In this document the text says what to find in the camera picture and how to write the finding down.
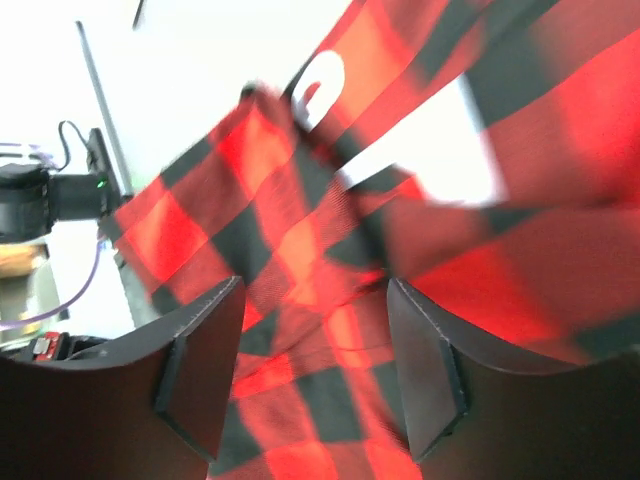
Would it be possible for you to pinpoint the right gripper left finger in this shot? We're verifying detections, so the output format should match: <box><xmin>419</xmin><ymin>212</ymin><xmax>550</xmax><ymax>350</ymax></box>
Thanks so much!
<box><xmin>1</xmin><ymin>277</ymin><xmax>245</xmax><ymax>479</ymax></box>

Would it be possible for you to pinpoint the red black plaid shirt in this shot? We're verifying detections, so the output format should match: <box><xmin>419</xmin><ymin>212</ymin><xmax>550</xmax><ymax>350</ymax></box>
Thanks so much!
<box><xmin>104</xmin><ymin>1</ymin><xmax>639</xmax><ymax>479</ymax></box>

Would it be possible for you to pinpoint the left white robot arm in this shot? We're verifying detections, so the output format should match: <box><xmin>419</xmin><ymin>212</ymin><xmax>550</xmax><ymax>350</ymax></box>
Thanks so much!
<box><xmin>1</xmin><ymin>128</ymin><xmax>131</xmax><ymax>244</ymax></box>

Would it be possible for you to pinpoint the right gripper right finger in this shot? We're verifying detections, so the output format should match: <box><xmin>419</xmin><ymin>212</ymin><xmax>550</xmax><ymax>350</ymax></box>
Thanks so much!
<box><xmin>387</xmin><ymin>279</ymin><xmax>639</xmax><ymax>479</ymax></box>

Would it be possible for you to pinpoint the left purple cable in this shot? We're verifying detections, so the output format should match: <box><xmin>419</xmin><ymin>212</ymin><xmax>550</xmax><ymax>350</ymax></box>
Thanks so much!
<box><xmin>0</xmin><ymin>142</ymin><xmax>106</xmax><ymax>331</ymax></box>

